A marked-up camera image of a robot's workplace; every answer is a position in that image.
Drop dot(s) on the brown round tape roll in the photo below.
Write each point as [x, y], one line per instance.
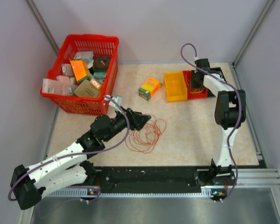
[101, 63]

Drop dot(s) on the grey cable duct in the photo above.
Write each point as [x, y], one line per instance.
[87, 193]

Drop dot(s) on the black plastic bin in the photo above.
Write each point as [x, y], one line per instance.
[218, 70]

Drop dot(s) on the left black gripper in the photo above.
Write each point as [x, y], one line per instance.
[136, 121]

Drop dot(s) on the orange green sponge pack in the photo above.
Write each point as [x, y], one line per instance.
[149, 88]

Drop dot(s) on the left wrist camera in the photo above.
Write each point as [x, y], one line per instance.
[114, 102]

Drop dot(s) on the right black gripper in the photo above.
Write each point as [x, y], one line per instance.
[193, 73]

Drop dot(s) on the red plastic shopping basket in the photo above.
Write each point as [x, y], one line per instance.
[101, 45]

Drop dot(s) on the orange box in basket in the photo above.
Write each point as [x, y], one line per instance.
[80, 70]

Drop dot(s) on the pink clear box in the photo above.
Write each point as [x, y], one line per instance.
[50, 86]

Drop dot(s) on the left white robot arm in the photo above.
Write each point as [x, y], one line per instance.
[29, 185]

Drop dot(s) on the brown cardboard box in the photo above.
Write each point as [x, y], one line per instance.
[87, 89]

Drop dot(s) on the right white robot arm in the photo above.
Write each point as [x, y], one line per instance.
[230, 113]

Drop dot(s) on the yellow plastic bin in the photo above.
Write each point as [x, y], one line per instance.
[175, 86]

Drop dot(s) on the red plastic bin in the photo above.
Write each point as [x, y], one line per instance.
[193, 93]

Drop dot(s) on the teal white box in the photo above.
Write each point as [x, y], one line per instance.
[86, 56]

